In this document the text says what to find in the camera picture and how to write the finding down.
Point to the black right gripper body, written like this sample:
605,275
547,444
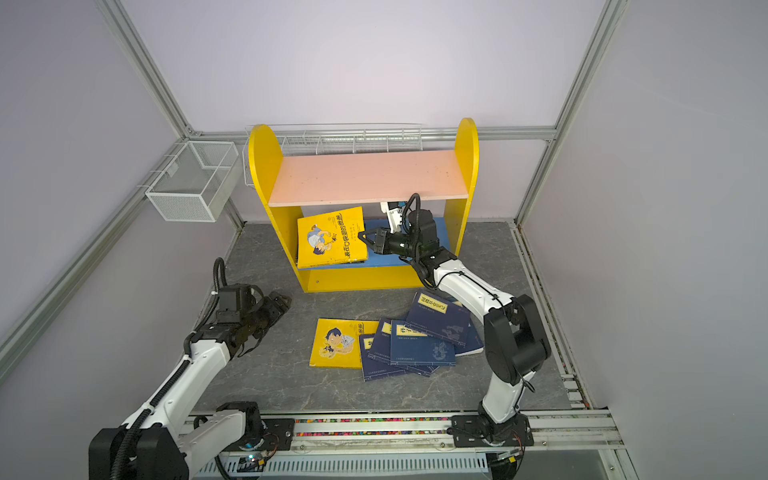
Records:
400,245

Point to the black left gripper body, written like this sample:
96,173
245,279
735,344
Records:
259,319

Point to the yellow cartoon book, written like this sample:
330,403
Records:
331,239
336,343

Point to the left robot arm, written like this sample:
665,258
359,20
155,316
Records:
180,390

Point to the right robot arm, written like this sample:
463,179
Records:
514,339

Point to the navy book top right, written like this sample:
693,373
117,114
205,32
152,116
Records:
443,320

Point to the navy book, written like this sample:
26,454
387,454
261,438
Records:
443,320
375,356
411,348

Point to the navy book middle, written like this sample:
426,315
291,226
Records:
411,348

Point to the yellow wooden bookshelf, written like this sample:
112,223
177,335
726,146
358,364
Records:
287,185

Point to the navy book bottom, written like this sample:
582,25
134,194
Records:
375,356

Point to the white mesh basket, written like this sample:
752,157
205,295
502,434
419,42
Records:
196,182

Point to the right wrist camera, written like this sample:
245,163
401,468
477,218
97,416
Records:
394,213

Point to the white wire rack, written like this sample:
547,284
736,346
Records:
348,138

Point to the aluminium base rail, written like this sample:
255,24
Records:
401,444

